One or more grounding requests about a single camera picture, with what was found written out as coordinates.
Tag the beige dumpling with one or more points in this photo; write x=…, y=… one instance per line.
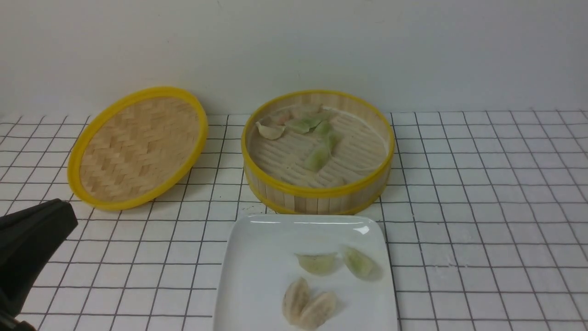
x=295, y=299
x=318, y=311

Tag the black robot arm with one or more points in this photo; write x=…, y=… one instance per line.
x=28, y=240

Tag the green dumpling on plate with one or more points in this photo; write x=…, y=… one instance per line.
x=318, y=264

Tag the white square plate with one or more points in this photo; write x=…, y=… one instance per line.
x=260, y=264

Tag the beige dumpling on plate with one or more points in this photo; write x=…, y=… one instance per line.
x=318, y=311

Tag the bamboo steamer basket yellow rim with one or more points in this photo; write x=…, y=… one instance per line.
x=362, y=149

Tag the white dumpling left in steamer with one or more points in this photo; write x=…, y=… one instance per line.
x=270, y=132

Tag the small green dumpling in steamer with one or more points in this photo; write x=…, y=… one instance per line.
x=323, y=128

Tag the pale dumpling back of steamer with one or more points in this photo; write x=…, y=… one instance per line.
x=304, y=110

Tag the bamboo steamer lid yellow rim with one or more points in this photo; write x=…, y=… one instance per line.
x=138, y=148

